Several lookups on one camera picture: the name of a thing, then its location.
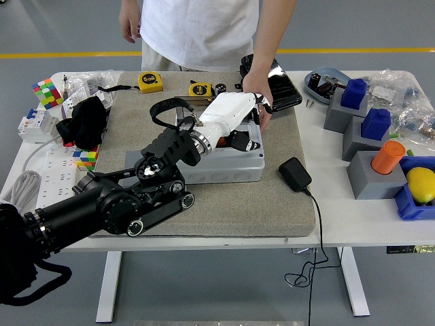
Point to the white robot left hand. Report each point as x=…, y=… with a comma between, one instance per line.
x=227, y=112

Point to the person's left hand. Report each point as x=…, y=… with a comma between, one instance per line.
x=256, y=83

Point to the person's right hand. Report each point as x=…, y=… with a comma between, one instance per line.
x=129, y=29

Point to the person's right forearm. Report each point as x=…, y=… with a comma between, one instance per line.
x=130, y=8

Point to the person's left forearm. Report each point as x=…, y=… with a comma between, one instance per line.
x=270, y=37

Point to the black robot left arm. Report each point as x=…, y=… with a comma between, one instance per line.
x=102, y=203

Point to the grey electrical junction box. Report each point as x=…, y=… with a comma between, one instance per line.
x=234, y=169

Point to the small black capacitor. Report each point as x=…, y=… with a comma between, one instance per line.
x=221, y=88

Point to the yellow round tape measure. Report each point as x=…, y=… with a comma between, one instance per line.
x=200, y=90

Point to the black capacitor in dish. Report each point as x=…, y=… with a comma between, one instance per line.
x=314, y=79

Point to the yellow square tape measure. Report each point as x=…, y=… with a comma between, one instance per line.
x=150, y=83

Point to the clear plastic bag with labels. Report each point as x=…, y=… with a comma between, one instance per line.
x=98, y=79

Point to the person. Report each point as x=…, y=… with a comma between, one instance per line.
x=197, y=30

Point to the brown electronic component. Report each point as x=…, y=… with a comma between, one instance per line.
x=325, y=89

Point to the blue-grey dish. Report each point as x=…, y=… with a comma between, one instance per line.
x=331, y=72

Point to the silver pen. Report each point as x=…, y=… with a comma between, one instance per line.
x=65, y=86

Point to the grey holder block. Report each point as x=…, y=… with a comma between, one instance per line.
x=353, y=146
x=336, y=117
x=368, y=183

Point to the black power adapter plug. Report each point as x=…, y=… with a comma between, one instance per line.
x=295, y=174

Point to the blue bottle-shaped block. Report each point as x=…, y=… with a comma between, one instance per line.
x=374, y=124
x=353, y=95

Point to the grey-brown mat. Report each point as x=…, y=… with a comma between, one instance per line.
x=238, y=210

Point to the large colourful puzzle cube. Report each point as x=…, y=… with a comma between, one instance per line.
x=47, y=93

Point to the black cloth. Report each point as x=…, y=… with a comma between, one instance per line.
x=81, y=122

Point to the small red object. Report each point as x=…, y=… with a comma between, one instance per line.
x=68, y=144

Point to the clear plastic parts bag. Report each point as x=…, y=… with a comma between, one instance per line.
x=416, y=120
x=387, y=86

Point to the white circuit breaker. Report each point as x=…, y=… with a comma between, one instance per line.
x=35, y=125

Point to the small colourful puzzle cube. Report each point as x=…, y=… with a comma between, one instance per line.
x=86, y=159

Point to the orange cylinder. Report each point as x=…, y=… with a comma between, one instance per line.
x=387, y=158

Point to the white power strip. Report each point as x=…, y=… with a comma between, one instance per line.
x=56, y=176

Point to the yellow lemon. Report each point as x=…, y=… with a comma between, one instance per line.
x=421, y=185

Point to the blue plastic bin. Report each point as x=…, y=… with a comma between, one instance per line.
x=409, y=207

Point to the white table leg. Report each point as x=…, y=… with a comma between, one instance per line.
x=355, y=282
x=108, y=288

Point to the black table control panel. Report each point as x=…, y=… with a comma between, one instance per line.
x=408, y=249

